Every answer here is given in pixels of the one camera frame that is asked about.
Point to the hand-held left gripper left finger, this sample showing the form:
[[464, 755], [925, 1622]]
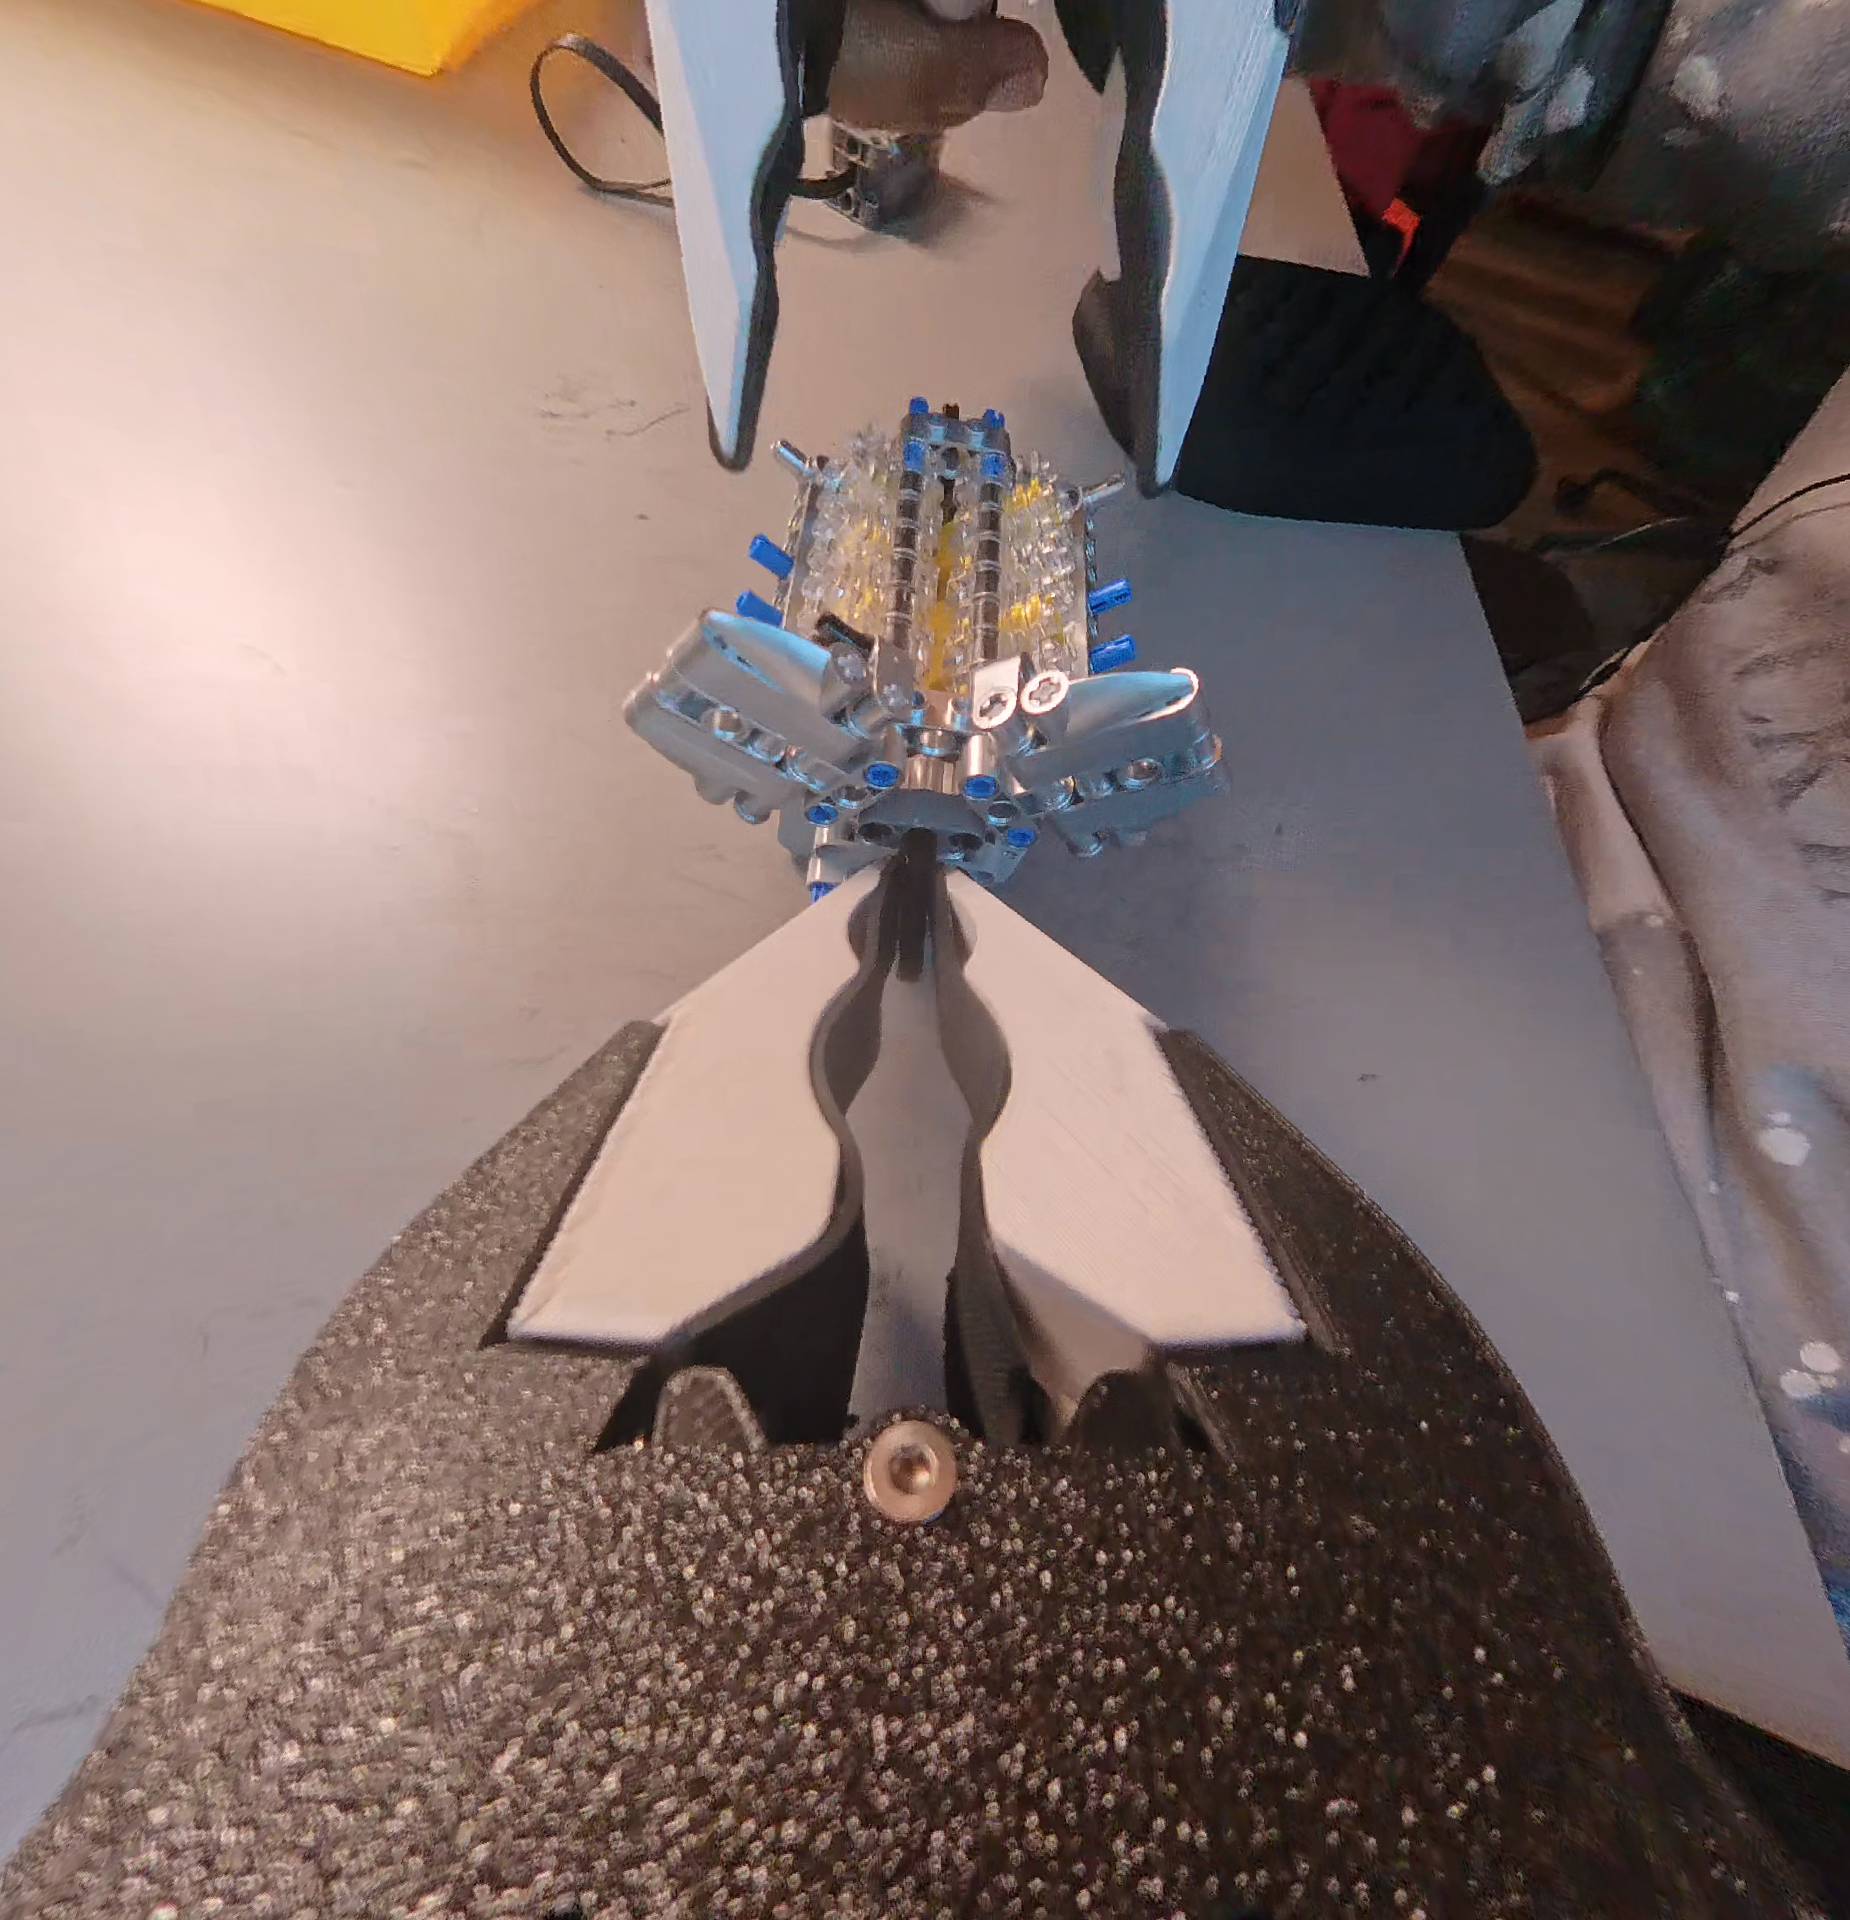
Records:
[[702, 1185]]

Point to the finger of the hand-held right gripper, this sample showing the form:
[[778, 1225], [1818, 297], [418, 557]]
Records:
[[1212, 150], [717, 150]]

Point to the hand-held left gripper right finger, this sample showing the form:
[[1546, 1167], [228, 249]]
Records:
[[1150, 1185]]

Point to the toy brick engine model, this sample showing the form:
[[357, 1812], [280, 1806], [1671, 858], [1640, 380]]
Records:
[[925, 615]]

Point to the grey desk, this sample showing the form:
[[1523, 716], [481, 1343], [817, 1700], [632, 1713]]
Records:
[[267, 751]]

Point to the grey toy motor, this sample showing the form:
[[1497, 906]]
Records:
[[890, 175]]

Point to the black wrist pad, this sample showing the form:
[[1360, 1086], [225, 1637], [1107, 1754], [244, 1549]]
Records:
[[1347, 391]]

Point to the large yellow plastic bin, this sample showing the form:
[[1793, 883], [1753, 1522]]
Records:
[[370, 25]]

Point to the person's grey printed clothing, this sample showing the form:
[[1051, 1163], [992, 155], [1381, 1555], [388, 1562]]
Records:
[[1736, 902]]

